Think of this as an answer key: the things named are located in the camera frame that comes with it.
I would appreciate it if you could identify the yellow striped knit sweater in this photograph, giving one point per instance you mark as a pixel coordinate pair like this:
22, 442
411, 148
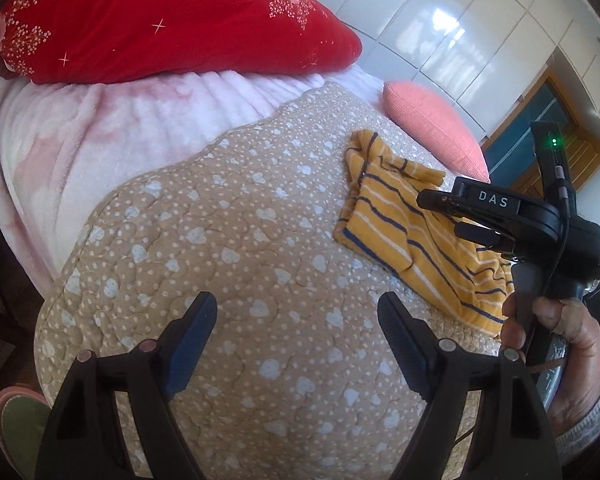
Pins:
381, 220

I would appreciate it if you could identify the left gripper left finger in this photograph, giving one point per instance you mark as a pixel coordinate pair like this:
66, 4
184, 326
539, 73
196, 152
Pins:
83, 437

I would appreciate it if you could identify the teal curtain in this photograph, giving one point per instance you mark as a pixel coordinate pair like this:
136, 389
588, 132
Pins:
512, 152

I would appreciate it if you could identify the green pink slipper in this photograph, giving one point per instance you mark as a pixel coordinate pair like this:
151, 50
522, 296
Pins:
23, 416

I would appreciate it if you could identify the beige heart-patterned quilt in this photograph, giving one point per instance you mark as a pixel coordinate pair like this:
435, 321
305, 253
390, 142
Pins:
297, 380

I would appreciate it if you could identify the person right hand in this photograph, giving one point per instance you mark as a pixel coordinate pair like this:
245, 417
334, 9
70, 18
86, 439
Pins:
579, 388

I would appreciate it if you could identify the red floral long pillow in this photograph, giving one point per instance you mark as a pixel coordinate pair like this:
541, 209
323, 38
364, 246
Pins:
113, 41

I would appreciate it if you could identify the wooden door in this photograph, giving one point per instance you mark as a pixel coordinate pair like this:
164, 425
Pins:
582, 140

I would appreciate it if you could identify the pink knit cushion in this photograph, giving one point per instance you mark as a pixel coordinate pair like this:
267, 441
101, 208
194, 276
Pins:
433, 123

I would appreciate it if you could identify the grey knit sleeve forearm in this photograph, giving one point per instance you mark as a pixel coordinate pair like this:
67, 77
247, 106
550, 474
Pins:
576, 440

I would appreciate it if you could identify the white glossy wardrobe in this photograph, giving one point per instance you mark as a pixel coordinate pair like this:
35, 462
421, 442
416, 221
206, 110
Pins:
482, 54

